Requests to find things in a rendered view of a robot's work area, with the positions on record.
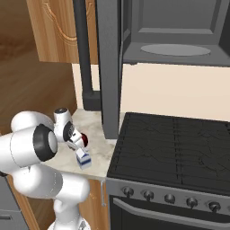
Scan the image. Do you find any white and blue milk carton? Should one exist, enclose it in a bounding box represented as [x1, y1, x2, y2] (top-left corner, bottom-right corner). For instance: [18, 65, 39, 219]
[75, 148, 93, 171]

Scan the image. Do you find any dark grey microwave door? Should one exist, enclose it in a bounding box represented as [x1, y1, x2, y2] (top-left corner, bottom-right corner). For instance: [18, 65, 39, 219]
[95, 0, 124, 140]

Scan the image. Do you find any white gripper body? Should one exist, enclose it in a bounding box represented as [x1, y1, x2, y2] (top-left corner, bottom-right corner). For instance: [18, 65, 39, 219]
[66, 133, 88, 155]

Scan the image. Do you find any black stove knob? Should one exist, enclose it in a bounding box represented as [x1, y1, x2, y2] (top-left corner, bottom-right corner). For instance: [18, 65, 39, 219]
[142, 190, 155, 202]
[185, 197, 199, 209]
[164, 193, 176, 205]
[122, 186, 135, 198]
[208, 200, 222, 214]

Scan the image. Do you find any wooden base cupboard door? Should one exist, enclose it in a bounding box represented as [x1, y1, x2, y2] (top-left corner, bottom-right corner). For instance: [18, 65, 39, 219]
[6, 175, 111, 230]

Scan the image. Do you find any grey microwave turntable plate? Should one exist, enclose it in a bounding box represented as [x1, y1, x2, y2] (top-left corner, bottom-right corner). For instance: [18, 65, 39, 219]
[140, 43, 212, 58]

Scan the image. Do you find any dark grey microwave oven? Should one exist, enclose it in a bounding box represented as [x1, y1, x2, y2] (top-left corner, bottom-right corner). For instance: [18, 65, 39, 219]
[120, 0, 230, 68]

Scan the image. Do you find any black and grey stove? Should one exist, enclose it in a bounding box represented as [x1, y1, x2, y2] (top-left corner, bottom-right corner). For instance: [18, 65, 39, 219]
[105, 111, 230, 230]

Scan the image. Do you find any dark red round food item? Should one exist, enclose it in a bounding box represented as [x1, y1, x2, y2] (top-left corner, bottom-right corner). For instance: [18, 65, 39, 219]
[80, 133, 90, 148]

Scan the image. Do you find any wooden wall cupboard door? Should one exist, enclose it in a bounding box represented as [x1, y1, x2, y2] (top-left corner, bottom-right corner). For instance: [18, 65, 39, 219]
[25, 0, 100, 65]

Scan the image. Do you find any black oven door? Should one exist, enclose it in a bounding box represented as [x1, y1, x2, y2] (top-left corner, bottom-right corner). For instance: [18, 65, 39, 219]
[108, 194, 230, 230]

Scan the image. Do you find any grey dishwasher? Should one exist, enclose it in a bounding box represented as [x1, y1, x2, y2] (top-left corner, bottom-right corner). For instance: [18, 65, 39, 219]
[0, 173, 31, 230]

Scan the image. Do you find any silver cupboard door handle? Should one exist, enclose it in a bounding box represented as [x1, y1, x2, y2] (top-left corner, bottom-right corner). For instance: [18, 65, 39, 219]
[101, 180, 108, 208]

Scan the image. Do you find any tall wooden cupboard panel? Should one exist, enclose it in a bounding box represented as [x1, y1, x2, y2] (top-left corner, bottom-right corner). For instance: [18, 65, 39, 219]
[0, 0, 78, 137]

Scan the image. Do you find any dark grey column fixture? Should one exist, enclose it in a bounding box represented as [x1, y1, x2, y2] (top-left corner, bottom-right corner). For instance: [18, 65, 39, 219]
[72, 0, 102, 112]

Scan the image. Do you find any grey oven door handle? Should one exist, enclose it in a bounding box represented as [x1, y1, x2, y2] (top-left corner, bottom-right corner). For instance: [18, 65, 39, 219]
[112, 197, 230, 230]

